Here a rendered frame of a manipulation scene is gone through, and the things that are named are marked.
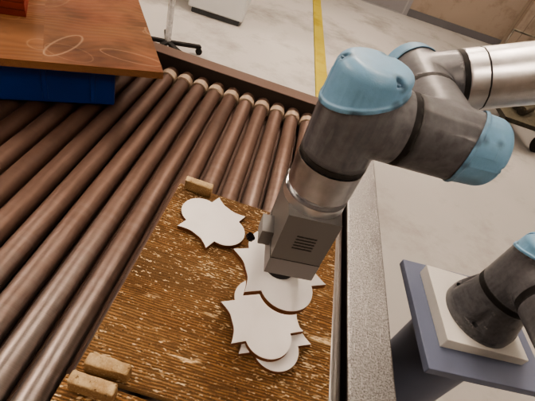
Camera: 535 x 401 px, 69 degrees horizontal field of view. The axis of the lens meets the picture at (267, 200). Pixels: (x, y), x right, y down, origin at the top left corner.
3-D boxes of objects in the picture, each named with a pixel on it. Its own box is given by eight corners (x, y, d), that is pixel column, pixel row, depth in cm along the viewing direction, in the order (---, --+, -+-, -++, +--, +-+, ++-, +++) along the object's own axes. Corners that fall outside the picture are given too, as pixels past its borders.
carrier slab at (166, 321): (333, 238, 84) (336, 233, 83) (322, 449, 53) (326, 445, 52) (179, 188, 82) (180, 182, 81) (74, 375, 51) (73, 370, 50)
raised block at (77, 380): (119, 391, 50) (119, 383, 48) (112, 406, 49) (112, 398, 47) (74, 376, 50) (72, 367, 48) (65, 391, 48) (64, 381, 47)
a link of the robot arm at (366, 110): (438, 95, 32) (341, 66, 31) (377, 191, 39) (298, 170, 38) (415, 58, 38) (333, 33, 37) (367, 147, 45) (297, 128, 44)
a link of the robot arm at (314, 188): (299, 171, 38) (297, 127, 44) (286, 204, 41) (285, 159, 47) (369, 188, 39) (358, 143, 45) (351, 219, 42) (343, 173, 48)
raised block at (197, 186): (212, 193, 82) (214, 183, 80) (209, 199, 80) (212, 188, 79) (185, 184, 81) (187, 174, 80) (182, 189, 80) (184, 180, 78)
